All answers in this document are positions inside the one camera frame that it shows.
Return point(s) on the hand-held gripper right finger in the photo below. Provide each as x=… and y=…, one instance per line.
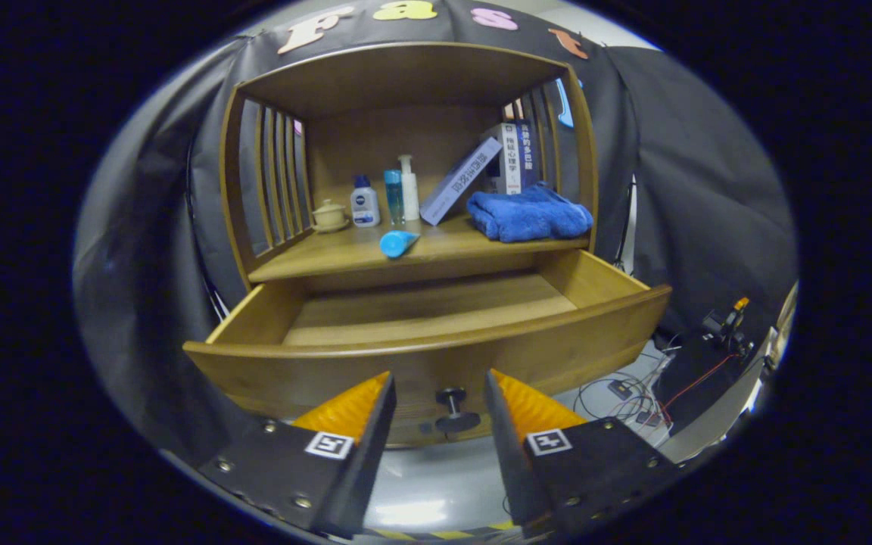
x=515, y=462

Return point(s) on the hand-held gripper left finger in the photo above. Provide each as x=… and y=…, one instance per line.
x=356, y=462

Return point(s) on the black drawer knob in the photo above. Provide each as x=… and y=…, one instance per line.
x=457, y=420

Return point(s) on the wooden drawer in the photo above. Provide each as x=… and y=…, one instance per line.
x=421, y=303

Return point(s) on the light blue cosmetic tube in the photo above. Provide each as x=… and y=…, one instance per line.
x=397, y=244

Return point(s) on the wooden countertop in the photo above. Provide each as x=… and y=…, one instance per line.
x=466, y=244

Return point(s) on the wooden cabinet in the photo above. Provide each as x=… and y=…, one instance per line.
x=375, y=140

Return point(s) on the yellow black hazard tape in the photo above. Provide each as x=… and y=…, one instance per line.
x=447, y=534

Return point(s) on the beige lidded teacup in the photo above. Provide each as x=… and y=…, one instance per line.
x=328, y=217

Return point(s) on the blue towel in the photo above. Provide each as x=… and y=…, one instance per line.
x=530, y=216

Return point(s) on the orange and black device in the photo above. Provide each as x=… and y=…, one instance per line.
x=727, y=325

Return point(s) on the white lotion bottle blue cap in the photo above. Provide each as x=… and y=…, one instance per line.
x=365, y=208

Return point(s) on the clear blue bottle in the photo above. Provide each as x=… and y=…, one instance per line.
x=394, y=198

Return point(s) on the white pump bottle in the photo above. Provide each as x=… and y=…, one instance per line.
x=410, y=193

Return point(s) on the lavender book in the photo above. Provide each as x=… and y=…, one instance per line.
x=459, y=182

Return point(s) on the beige paper bag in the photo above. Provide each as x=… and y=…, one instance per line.
x=784, y=325

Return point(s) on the white spine book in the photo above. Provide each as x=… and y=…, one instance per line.
x=510, y=159

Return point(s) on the dark blue book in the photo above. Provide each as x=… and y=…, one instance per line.
x=527, y=151

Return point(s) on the black backdrop cloth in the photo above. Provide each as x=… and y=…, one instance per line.
x=693, y=189

